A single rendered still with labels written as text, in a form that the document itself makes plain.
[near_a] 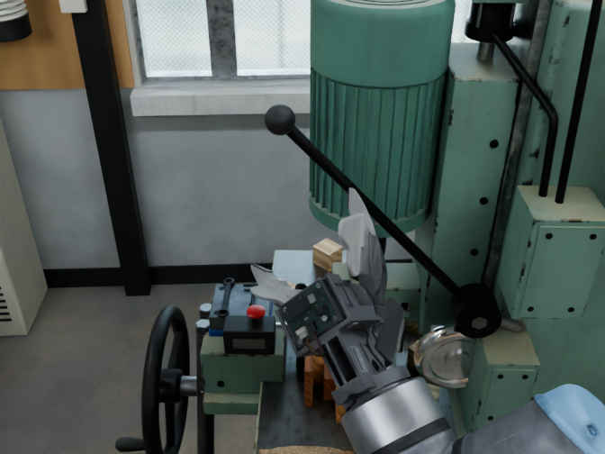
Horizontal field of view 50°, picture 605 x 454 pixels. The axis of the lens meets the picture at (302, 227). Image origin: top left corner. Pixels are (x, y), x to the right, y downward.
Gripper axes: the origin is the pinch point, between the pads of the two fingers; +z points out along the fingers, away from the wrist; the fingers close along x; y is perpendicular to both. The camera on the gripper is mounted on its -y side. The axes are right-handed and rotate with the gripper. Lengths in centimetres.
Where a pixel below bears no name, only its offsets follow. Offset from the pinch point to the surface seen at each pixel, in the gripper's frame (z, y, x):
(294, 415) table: -12.5, -26.3, 28.8
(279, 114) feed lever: 10.8, 3.4, -5.4
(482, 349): -17.8, -28.4, -1.9
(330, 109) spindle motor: 14.0, -7.9, -7.2
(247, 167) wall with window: 92, -128, 71
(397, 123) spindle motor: 8.2, -11.1, -12.6
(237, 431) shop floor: 7, -109, 107
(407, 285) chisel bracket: -3.4, -33.4, 4.7
